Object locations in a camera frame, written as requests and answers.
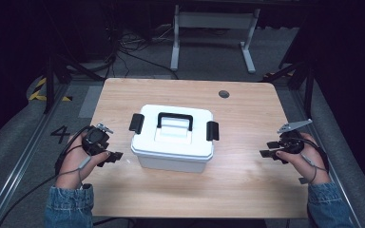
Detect white storage box black handle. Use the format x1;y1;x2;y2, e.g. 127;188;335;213
128;104;221;174

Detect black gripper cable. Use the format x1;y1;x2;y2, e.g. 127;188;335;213
0;124;93;228
302;137;331;175

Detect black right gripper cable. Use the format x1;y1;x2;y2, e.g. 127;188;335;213
302;137;331;175

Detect grey wrist cord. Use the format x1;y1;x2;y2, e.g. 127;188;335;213
298;152;329;185
58;155;92;188

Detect grey left wrist cord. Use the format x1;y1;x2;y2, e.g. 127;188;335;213
58;155;92;188

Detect person's left hand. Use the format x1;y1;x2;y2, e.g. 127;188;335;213
54;131;111;191

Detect aluminium floor rail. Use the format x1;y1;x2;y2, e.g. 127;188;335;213
0;85;68;228
289;88;363;228

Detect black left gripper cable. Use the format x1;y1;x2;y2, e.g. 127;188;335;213
0;124;93;228

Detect grey right wrist cord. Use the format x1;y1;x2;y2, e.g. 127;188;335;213
298;152;329;185

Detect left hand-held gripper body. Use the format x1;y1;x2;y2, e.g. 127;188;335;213
81;123;115;157

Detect yellow black floor tape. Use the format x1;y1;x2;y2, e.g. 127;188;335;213
28;77;74;103

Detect person's right hand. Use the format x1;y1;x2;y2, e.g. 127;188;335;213
275;131;333;186

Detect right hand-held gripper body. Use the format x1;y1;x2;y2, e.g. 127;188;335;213
276;118;314;157

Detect bundle of black floor cables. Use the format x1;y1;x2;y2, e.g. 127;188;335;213
108;29;180;81

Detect black metal stand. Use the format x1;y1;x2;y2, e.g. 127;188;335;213
42;51;105;115
259;59;317;119

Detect white metal desk frame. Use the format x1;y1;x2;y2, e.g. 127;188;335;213
169;4;262;75

